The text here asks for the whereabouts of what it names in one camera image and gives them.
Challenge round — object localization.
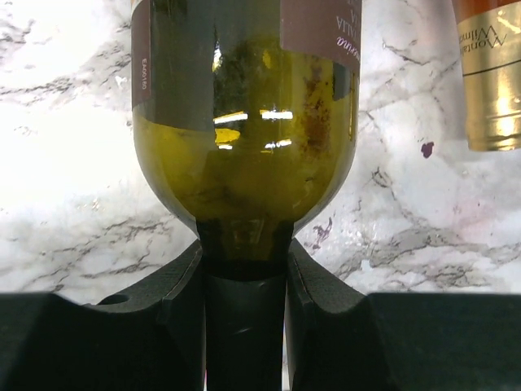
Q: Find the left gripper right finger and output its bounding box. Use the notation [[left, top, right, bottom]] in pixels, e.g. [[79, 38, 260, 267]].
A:
[[286, 242, 520, 390]]

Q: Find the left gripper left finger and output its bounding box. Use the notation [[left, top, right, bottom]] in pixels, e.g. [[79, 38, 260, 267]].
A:
[[1, 243, 204, 390]]

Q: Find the dark bottle silver neck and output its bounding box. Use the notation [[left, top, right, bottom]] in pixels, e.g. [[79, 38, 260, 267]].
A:
[[131, 0, 362, 390]]

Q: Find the red wine bottle gold cap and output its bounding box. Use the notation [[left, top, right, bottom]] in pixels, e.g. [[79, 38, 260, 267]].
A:
[[452, 0, 520, 152]]

